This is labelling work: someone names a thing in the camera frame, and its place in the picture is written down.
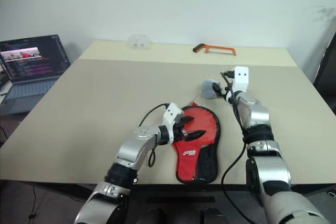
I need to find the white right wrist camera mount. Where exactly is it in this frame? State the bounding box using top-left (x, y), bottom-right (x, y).
top-left (226, 66), bottom-right (250, 102)

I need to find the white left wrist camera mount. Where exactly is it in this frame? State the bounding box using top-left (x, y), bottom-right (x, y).
top-left (162, 102), bottom-right (185, 144)

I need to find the clear plastic container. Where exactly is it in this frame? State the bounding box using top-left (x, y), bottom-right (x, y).
top-left (127, 34), bottom-right (153, 51)

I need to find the dark rounded shape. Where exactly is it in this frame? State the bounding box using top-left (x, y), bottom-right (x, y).
top-left (200, 207), bottom-right (224, 224)

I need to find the red and black paddle case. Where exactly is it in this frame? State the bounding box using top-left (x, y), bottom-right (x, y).
top-left (171, 100), bottom-right (221, 184)

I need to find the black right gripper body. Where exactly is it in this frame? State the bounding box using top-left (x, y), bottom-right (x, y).
top-left (219, 70), bottom-right (236, 97)

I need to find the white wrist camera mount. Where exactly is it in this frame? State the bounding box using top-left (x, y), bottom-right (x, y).
top-left (226, 66), bottom-right (250, 102)
top-left (162, 102), bottom-right (185, 144)

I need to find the grey laptop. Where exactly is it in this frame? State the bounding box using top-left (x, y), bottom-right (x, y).
top-left (0, 34), bottom-right (71, 116)

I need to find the black upright panel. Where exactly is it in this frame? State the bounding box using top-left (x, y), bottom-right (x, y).
top-left (313, 30), bottom-right (336, 110)

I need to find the black table frame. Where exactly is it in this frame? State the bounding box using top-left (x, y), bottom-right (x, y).
top-left (0, 178), bottom-right (336, 204)

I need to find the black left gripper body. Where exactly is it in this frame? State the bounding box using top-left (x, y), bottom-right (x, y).
top-left (173, 117), bottom-right (190, 142)

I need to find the orange hacksaw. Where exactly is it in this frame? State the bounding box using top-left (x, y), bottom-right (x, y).
top-left (192, 42), bottom-right (238, 57)

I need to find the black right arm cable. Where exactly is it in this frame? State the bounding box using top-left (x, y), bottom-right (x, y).
top-left (221, 87), bottom-right (254, 224)

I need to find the grey round fluffy object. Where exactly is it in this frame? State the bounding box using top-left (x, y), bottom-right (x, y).
top-left (199, 78), bottom-right (222, 100)

